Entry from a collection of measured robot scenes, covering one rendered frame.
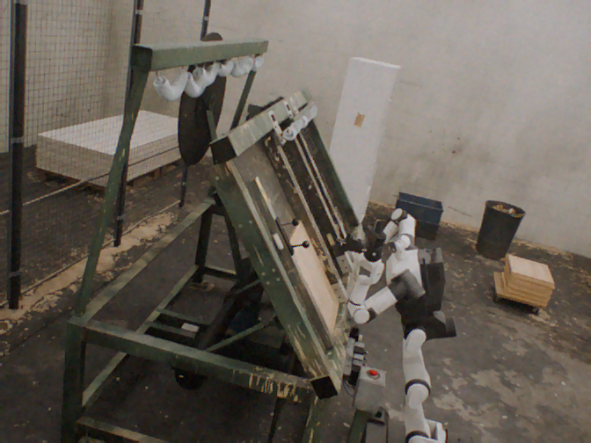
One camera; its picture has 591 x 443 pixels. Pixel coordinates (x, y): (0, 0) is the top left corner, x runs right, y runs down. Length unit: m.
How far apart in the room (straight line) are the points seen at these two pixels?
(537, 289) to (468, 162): 2.71
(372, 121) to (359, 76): 0.57
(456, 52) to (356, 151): 2.14
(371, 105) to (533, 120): 2.48
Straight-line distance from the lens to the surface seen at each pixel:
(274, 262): 2.47
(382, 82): 6.79
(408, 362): 3.22
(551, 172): 8.44
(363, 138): 6.89
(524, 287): 6.19
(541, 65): 8.22
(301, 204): 3.13
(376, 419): 3.68
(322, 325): 2.86
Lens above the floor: 2.45
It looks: 20 degrees down
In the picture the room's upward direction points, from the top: 12 degrees clockwise
